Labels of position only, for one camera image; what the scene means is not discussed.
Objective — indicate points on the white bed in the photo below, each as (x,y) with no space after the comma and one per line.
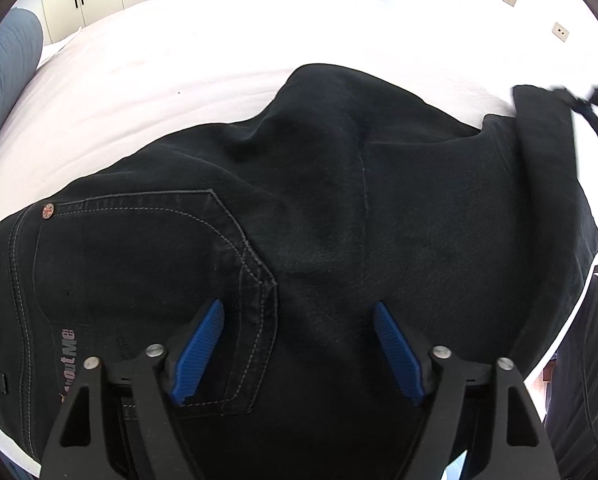
(144,80)

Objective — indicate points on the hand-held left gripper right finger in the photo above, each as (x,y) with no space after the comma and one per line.
(396,347)

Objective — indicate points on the person's dark striped clothing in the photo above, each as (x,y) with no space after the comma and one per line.
(589,385)

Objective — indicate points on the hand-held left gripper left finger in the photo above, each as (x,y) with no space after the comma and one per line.
(201,347)

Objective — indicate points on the black pants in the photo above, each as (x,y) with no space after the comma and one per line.
(329,220)

